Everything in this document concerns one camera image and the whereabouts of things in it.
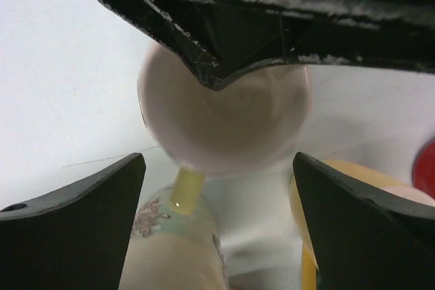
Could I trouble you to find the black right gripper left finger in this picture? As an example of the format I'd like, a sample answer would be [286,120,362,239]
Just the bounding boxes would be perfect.
[1,153,146,289]

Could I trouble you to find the beige mug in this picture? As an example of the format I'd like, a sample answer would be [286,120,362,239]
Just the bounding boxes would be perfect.
[119,187,229,290]

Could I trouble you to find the red mug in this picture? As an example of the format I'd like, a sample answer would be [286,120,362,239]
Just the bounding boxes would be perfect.
[412,137,435,198]

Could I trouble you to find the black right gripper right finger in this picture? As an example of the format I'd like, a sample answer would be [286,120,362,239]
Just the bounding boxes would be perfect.
[292,151,435,290]

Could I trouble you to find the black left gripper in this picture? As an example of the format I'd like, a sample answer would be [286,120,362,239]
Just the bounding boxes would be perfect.
[98,0,434,90]

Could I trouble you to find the pale yellow green mug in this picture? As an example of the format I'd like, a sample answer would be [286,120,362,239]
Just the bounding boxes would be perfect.
[137,46,311,215]

